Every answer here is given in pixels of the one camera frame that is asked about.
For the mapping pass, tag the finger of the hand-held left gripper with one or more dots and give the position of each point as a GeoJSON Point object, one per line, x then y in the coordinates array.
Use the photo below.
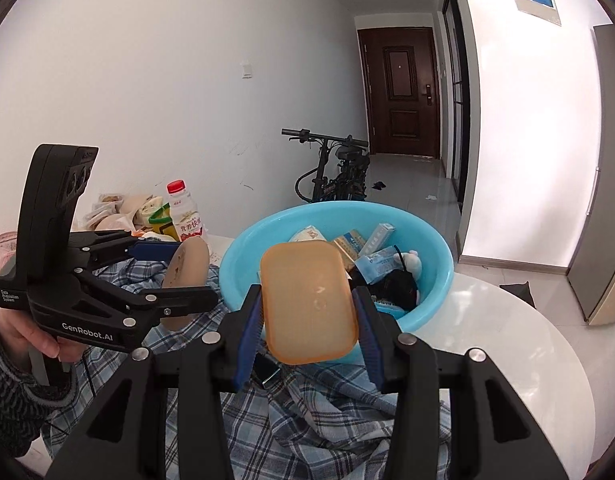
{"type": "Point", "coordinates": [187, 299]}
{"type": "Point", "coordinates": [155, 251]}

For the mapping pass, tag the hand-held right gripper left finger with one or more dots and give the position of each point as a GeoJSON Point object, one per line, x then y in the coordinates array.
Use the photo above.
{"type": "Point", "coordinates": [252, 320]}

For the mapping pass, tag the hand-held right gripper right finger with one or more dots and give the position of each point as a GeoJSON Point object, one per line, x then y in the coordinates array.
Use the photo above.
{"type": "Point", "coordinates": [370, 340]}

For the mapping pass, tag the tan round wooden disc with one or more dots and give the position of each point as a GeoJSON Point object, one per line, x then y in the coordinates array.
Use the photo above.
{"type": "Point", "coordinates": [187, 265]}

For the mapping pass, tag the black case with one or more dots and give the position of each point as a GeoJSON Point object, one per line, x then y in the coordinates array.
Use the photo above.
{"type": "Point", "coordinates": [267, 371]}

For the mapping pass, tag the black cloth item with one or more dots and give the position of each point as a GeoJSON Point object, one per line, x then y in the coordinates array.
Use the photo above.
{"type": "Point", "coordinates": [395, 290]}

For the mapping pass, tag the orange plastic box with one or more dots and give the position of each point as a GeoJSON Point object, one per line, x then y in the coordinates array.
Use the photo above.
{"type": "Point", "coordinates": [307, 300]}

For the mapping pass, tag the blue plastic basin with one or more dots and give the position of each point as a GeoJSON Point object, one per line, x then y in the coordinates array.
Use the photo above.
{"type": "Point", "coordinates": [247, 260]}

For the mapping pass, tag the light blue mask packet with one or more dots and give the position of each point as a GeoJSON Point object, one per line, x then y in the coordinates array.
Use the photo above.
{"type": "Point", "coordinates": [380, 262]}

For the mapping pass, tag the pink white bunny plush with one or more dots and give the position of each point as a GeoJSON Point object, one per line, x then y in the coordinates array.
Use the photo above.
{"type": "Point", "coordinates": [410, 262]}

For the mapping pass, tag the white snack packet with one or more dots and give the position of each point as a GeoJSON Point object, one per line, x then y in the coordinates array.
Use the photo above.
{"type": "Point", "coordinates": [307, 234]}

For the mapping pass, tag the person's left forearm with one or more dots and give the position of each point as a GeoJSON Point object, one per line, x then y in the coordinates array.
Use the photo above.
{"type": "Point", "coordinates": [17, 400]}

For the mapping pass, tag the person's left hand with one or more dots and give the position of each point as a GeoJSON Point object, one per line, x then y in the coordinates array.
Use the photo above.
{"type": "Point", "coordinates": [22, 330]}

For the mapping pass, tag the green rimmed cup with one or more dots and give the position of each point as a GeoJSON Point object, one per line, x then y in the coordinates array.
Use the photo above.
{"type": "Point", "coordinates": [160, 220]}

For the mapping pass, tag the blue ribbed plastic piece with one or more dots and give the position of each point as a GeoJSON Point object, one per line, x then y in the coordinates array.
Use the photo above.
{"type": "Point", "coordinates": [390, 310]}

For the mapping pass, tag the milk drink bottle red cap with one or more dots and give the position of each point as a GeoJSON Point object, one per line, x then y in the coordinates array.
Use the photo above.
{"type": "Point", "coordinates": [185, 215]}

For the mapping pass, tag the packaged bread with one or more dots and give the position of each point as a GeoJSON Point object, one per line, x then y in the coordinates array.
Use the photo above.
{"type": "Point", "coordinates": [107, 205]}

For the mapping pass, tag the yellow small carton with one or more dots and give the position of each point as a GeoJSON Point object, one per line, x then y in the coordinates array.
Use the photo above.
{"type": "Point", "coordinates": [350, 246]}

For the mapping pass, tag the blue plaid cloth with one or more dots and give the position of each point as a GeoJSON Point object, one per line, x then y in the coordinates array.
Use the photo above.
{"type": "Point", "coordinates": [312, 425]}

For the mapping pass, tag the dark floor mat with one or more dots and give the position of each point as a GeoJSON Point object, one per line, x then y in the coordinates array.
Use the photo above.
{"type": "Point", "coordinates": [518, 294]}

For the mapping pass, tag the black folding bicycle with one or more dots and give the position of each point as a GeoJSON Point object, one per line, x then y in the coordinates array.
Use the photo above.
{"type": "Point", "coordinates": [337, 175]}

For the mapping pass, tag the brown entrance door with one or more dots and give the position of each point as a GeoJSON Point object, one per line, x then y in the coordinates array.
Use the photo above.
{"type": "Point", "coordinates": [402, 90]}

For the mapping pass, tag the black framed glass door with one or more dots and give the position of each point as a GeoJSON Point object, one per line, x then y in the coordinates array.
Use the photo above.
{"type": "Point", "coordinates": [456, 85]}

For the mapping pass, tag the gold grey refrigerator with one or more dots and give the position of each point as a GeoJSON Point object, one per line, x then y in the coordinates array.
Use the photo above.
{"type": "Point", "coordinates": [605, 185]}

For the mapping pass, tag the white wall switch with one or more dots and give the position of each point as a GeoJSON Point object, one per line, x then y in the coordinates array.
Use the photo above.
{"type": "Point", "coordinates": [247, 69]}

